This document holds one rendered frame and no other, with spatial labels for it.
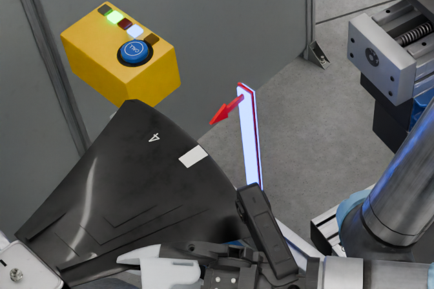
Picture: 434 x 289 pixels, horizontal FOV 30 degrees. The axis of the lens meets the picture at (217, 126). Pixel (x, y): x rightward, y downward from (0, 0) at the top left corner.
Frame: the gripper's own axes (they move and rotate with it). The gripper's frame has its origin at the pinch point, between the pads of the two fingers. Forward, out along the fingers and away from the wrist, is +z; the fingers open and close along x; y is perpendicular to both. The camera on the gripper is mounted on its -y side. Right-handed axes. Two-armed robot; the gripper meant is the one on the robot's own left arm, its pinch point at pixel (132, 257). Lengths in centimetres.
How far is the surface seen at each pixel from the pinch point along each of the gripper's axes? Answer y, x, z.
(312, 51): -126, 127, -10
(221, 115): -19.9, 1.9, -6.9
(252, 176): -21.3, 19.4, -9.3
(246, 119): -22.7, 6.7, -9.3
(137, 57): -36.9, 13.6, 9.0
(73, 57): -39.9, 18.5, 20.7
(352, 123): -101, 129, -23
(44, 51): -66, 53, 42
